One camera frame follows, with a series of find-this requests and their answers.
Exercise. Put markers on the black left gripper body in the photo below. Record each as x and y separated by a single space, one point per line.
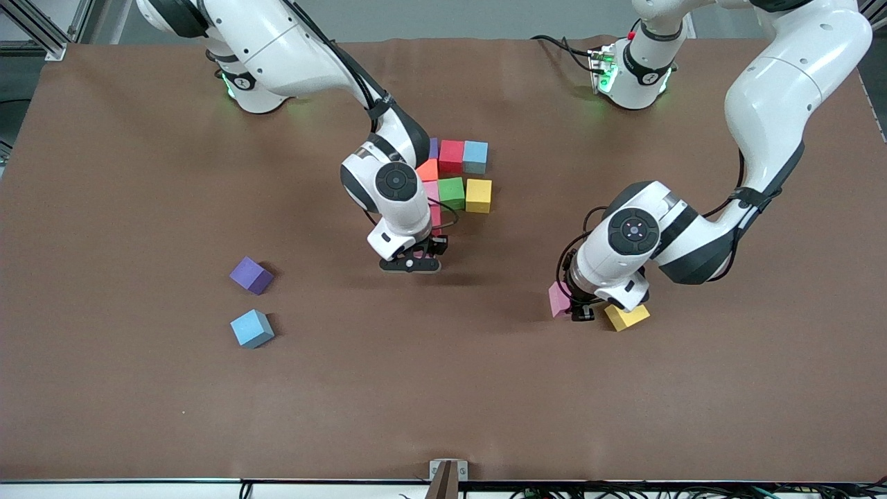
577 299

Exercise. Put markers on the red foam cube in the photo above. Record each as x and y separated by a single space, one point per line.
436 218
451 155

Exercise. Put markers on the green foam cube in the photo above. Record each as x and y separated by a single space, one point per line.
452 193

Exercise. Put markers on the yellow foam cube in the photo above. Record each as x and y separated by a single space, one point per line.
478 195
627 317

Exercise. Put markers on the orange foam cube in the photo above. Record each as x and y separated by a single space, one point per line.
429 170

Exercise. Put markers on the blue foam cube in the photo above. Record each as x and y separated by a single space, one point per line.
251 327
475 156

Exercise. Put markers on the purple foam cube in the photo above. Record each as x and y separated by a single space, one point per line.
434 147
249 274

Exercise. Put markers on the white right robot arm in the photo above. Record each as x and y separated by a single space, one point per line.
398 208

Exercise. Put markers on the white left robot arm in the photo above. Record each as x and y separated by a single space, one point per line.
783 104

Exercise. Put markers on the table cover sheet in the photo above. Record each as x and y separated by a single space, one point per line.
443 416

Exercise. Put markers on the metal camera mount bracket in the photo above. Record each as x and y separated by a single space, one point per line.
447 485

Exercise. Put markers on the white table edge rail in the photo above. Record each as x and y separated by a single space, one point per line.
138 491

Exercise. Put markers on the aluminium frame post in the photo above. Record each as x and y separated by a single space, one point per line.
874 14
54 50

